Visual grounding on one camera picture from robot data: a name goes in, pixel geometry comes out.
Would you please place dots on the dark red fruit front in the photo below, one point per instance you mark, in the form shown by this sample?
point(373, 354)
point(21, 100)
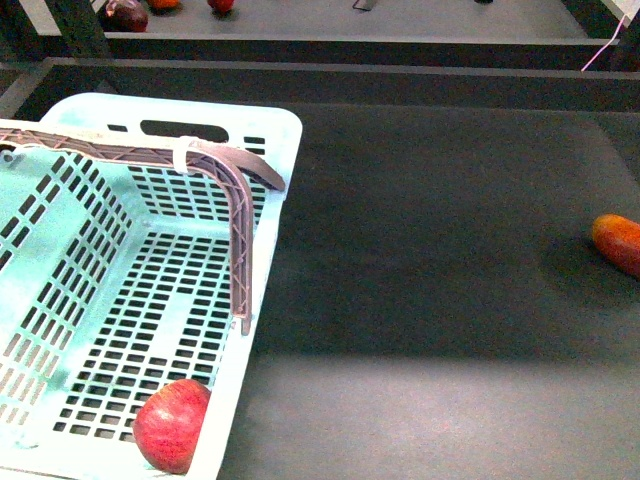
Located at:
point(125, 16)

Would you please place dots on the grey shelf divider left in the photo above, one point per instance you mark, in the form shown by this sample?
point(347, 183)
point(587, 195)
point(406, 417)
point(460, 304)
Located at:
point(364, 5)

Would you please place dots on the red yellow apple on shelf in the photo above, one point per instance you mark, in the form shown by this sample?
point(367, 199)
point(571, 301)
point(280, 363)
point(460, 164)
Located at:
point(221, 7)

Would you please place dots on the orange tomato fruit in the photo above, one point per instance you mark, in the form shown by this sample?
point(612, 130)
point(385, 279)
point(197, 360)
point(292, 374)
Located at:
point(163, 5)

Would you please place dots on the light blue plastic basket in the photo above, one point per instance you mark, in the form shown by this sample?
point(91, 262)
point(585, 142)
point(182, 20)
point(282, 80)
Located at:
point(115, 281)

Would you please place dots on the red yellow apple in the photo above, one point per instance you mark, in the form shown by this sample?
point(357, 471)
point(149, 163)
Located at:
point(221, 7)
point(167, 427)

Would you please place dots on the red orange mango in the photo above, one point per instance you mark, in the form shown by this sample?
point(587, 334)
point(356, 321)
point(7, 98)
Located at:
point(617, 239)

